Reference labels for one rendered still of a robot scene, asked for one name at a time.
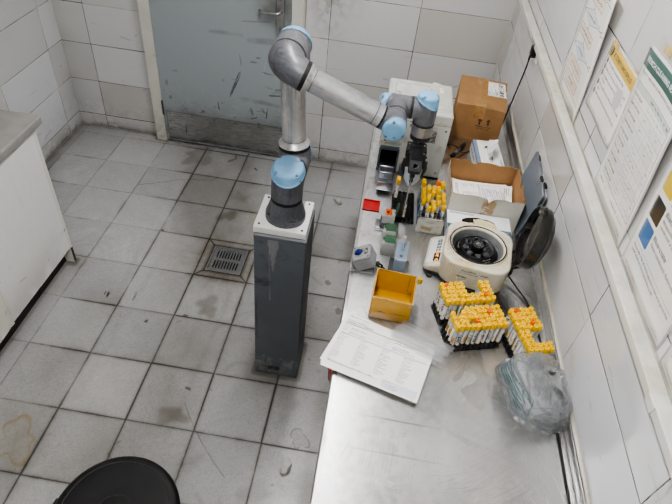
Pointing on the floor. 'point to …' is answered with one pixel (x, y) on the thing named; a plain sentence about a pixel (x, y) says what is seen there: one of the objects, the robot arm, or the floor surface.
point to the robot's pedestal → (281, 300)
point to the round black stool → (122, 484)
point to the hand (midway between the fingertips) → (409, 184)
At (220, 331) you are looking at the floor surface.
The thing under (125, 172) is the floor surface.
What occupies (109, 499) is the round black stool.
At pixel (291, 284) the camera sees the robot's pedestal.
